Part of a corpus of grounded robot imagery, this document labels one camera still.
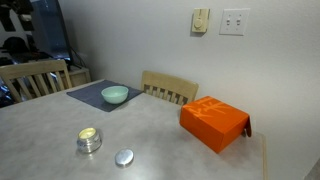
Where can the light wooden slat-back chair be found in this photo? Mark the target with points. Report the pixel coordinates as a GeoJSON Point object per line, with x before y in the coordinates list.
{"type": "Point", "coordinates": [33, 69]}
{"type": "Point", "coordinates": [168, 84]}

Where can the orange cardboard box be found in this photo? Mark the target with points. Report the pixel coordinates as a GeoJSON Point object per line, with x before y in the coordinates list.
{"type": "Point", "coordinates": [213, 123]}

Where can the small wooden side cabinet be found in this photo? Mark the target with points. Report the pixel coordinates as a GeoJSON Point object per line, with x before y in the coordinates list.
{"type": "Point", "coordinates": [80, 77]}

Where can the teal ceramic bowl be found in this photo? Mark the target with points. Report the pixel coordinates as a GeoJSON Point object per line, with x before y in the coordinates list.
{"type": "Point", "coordinates": [115, 95]}

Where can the dark monitor screen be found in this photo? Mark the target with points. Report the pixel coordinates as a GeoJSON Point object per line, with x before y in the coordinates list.
{"type": "Point", "coordinates": [50, 26]}

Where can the round silver metal lid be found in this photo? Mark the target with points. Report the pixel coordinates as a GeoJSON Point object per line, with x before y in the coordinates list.
{"type": "Point", "coordinates": [124, 157]}

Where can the dark blue cloth placemat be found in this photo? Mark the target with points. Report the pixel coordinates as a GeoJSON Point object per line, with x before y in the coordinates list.
{"type": "Point", "coordinates": [88, 94]}

